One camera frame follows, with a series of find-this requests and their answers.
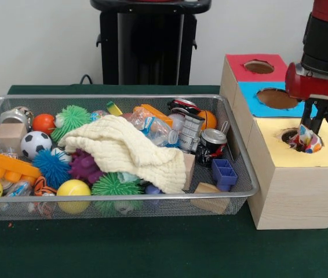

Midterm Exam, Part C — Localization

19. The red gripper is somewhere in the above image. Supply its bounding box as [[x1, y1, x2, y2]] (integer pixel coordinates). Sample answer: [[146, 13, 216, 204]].
[[285, 62, 328, 136]]

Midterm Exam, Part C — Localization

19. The colourful dotted cloth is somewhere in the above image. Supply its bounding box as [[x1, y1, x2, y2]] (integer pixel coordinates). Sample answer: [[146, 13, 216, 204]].
[[288, 124, 323, 154]]

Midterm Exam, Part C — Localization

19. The cream waffle cloth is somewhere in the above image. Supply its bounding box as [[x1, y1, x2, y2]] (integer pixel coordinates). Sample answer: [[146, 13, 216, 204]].
[[58, 114, 187, 194]]

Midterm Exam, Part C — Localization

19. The wooden box with three holes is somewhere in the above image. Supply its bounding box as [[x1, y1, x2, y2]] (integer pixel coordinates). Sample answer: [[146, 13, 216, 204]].
[[219, 53, 328, 231]]

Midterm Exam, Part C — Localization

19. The silver mesh bin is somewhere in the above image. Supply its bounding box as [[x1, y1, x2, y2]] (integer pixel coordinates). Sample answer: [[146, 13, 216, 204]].
[[0, 94, 261, 222]]

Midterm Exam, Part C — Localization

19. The dark green table cloth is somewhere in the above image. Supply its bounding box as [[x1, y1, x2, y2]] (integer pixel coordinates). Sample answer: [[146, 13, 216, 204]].
[[0, 83, 328, 278]]

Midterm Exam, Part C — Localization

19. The purple spiky ball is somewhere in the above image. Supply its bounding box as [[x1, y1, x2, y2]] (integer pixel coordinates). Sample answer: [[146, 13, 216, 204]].
[[70, 149, 105, 185]]

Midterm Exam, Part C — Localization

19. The green spiky ball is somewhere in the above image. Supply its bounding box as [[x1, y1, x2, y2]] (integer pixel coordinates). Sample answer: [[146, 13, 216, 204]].
[[50, 105, 92, 142]]

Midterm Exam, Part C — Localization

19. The plain yellow ball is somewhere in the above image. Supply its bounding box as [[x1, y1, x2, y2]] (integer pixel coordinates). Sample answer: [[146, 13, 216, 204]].
[[56, 179, 92, 214]]

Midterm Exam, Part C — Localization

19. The blue spiky ball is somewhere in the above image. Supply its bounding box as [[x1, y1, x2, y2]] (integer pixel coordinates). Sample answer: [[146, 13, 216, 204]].
[[32, 149, 72, 189]]

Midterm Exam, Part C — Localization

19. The plain orange ball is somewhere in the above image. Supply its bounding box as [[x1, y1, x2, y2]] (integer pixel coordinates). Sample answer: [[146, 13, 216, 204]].
[[32, 114, 57, 136]]

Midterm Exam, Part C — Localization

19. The black and white soccer ball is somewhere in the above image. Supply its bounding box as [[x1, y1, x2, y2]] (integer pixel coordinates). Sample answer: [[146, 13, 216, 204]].
[[21, 131, 53, 160]]

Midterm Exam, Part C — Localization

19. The wooden cube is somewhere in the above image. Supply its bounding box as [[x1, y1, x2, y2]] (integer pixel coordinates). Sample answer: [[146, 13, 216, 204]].
[[0, 123, 28, 156]]

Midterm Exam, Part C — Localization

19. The orange toy brick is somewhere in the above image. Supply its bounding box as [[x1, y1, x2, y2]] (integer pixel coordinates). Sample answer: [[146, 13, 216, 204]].
[[0, 147, 42, 184]]

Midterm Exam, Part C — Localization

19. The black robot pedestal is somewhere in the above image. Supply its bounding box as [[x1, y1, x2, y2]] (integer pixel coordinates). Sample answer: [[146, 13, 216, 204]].
[[90, 0, 213, 86]]

